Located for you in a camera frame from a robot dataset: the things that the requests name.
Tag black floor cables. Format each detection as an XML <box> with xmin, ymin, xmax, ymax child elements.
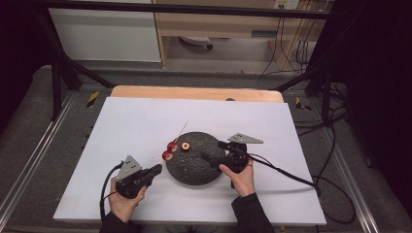
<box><xmin>292</xmin><ymin>81</ymin><xmax>350</xmax><ymax>138</ymax></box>

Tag white cabinet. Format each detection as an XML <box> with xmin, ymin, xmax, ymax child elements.
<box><xmin>48</xmin><ymin>0</ymin><xmax>162</xmax><ymax>63</ymax></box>

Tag grey chair base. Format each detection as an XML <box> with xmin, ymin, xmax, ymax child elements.
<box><xmin>178</xmin><ymin>35</ymin><xmax>215</xmax><ymax>51</ymax></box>

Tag aluminium floor rail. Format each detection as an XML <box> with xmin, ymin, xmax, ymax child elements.
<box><xmin>319</xmin><ymin>128</ymin><xmax>381</xmax><ymax>233</ymax></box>
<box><xmin>0</xmin><ymin>91</ymin><xmax>78</xmax><ymax>225</ymax></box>

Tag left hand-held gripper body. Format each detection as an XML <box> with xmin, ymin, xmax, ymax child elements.
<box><xmin>114</xmin><ymin>154</ymin><xmax>152</xmax><ymax>200</ymax></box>

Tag red candied fruit skewer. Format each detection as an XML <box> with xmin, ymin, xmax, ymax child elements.
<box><xmin>161</xmin><ymin>121</ymin><xmax>189</xmax><ymax>162</ymax></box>

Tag round black plate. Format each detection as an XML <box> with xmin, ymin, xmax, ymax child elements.
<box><xmin>165</xmin><ymin>131</ymin><xmax>228</xmax><ymax>186</ymax></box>

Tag person's right hand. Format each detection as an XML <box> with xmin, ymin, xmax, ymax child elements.
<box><xmin>219</xmin><ymin>158</ymin><xmax>257</xmax><ymax>199</ymax></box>

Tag white power strip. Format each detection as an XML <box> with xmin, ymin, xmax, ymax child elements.
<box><xmin>273</xmin><ymin>0</ymin><xmax>301</xmax><ymax>11</ymax></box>

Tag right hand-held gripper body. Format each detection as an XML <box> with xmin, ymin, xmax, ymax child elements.
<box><xmin>218</xmin><ymin>132</ymin><xmax>264</xmax><ymax>175</ymax></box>

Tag black metal frame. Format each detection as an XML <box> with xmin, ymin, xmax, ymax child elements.
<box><xmin>32</xmin><ymin>0</ymin><xmax>345</xmax><ymax>128</ymax></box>

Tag hand-held gripper black cable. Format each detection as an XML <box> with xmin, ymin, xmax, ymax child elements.
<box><xmin>99</xmin><ymin>162</ymin><xmax>124</xmax><ymax>222</ymax></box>
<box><xmin>247</xmin><ymin>152</ymin><xmax>357</xmax><ymax>225</ymax></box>

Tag person's left hand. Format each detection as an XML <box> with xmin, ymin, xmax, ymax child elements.
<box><xmin>108</xmin><ymin>177</ymin><xmax>148</xmax><ymax>224</ymax></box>

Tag right hand-held gripper black cable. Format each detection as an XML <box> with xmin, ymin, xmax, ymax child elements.
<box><xmin>247</xmin><ymin>152</ymin><xmax>357</xmax><ymax>225</ymax></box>

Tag white board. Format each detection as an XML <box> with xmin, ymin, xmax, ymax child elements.
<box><xmin>52</xmin><ymin>96</ymin><xmax>327</xmax><ymax>226</ymax></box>

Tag light wooden desk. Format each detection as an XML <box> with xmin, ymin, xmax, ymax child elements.
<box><xmin>151</xmin><ymin>0</ymin><xmax>335</xmax><ymax>71</ymax></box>

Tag left hand-held gripper black cable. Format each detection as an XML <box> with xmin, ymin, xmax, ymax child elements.
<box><xmin>99</xmin><ymin>162</ymin><xmax>124</xmax><ymax>222</ymax></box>

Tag wooden table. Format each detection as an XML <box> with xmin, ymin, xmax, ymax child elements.
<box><xmin>110</xmin><ymin>84</ymin><xmax>286</xmax><ymax>104</ymax></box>

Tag hanging black cable bundle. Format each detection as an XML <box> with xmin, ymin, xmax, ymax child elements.
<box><xmin>259</xmin><ymin>13</ymin><xmax>326</xmax><ymax>78</ymax></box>

